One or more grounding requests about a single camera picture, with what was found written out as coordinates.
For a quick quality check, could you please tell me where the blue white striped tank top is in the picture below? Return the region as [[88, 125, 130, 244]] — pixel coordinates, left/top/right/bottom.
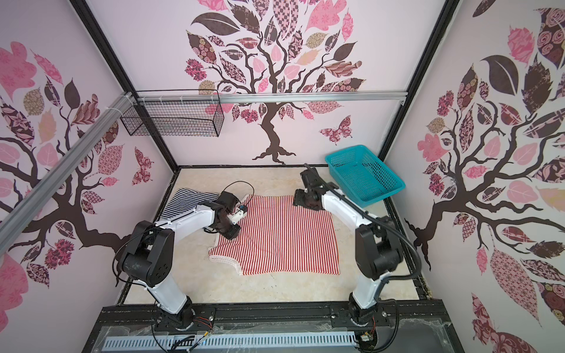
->
[[160, 188, 219, 221]]

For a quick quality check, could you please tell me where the red white striped tank top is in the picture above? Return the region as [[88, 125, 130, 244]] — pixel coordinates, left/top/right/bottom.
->
[[208, 196, 340, 276]]

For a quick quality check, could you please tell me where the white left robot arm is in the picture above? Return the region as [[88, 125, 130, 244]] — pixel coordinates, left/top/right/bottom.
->
[[116, 191, 248, 316]]

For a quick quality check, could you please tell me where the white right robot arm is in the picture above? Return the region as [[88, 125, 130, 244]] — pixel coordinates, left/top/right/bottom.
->
[[294, 166, 404, 310]]

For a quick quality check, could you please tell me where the teal plastic basket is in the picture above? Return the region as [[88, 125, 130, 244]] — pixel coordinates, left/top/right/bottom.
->
[[325, 145, 406, 207]]

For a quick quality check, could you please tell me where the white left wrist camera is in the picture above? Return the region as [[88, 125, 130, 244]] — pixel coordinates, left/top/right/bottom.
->
[[230, 204, 248, 224]]

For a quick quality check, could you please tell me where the black corner frame post right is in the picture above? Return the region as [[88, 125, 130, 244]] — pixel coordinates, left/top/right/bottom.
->
[[378, 0, 461, 161]]

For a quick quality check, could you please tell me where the black corner frame post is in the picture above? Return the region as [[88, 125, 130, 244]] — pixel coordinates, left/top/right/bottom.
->
[[378, 0, 461, 161], [69, 0, 180, 173]]

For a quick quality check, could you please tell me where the black wire mesh basket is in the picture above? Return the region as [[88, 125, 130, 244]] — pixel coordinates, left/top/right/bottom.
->
[[121, 88, 225, 138]]

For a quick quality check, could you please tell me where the aluminium rail back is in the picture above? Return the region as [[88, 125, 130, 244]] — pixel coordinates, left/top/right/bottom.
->
[[137, 91, 408, 104]]

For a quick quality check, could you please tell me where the aluminium rail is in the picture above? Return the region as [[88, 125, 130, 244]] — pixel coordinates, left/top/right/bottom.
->
[[1, 92, 135, 254], [137, 91, 408, 104]]

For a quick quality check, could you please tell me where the black corrugated cable conduit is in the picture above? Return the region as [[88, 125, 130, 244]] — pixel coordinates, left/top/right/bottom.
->
[[304, 164, 423, 353]]

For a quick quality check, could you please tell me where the white slotted cable duct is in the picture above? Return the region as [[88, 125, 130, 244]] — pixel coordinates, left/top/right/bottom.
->
[[100, 332, 358, 352]]

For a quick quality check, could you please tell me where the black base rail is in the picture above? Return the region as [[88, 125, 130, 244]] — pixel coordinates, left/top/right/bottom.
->
[[97, 299, 449, 332]]

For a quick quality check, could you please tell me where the aluminium rail left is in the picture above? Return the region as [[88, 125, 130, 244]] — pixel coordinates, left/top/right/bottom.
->
[[1, 92, 135, 254]]

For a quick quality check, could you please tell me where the black corner frame post left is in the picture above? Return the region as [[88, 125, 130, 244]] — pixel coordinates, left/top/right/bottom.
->
[[69, 0, 180, 173]]

